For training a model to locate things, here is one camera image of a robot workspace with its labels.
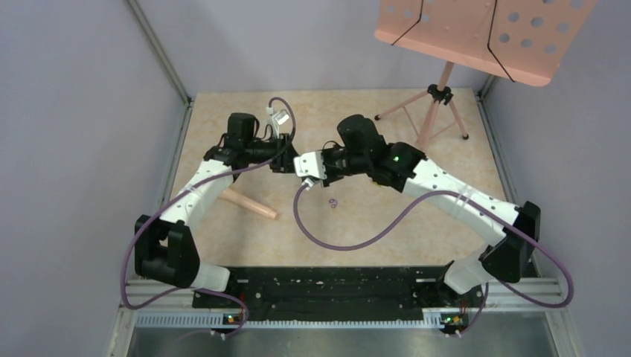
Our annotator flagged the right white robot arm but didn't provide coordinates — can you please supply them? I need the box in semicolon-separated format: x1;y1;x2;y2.
320;115;541;306

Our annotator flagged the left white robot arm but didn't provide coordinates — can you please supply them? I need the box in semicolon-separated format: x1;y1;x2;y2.
134;109;297;308

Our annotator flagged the pink tapered wooden leg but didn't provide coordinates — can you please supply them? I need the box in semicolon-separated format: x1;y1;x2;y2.
219;188;278;219

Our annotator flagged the pink music stand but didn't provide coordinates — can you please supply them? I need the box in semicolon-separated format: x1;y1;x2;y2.
374;0;598;151

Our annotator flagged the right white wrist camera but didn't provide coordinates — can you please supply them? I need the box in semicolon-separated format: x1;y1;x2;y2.
293;150;327;190

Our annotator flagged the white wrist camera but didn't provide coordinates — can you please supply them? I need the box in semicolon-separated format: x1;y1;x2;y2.
266;107;290;138
293;150;327;190

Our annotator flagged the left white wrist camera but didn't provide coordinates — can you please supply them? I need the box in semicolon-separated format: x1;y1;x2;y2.
266;107;290;138

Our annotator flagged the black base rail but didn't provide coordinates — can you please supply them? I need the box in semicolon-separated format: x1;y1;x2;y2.
192;266;483;322

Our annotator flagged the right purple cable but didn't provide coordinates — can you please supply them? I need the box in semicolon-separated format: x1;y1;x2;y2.
292;184;576;338

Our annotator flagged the purple cable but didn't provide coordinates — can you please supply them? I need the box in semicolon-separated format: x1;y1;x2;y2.
120;96;297;341
292;184;576;338

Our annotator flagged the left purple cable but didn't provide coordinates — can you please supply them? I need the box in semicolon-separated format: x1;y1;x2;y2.
120;96;297;341

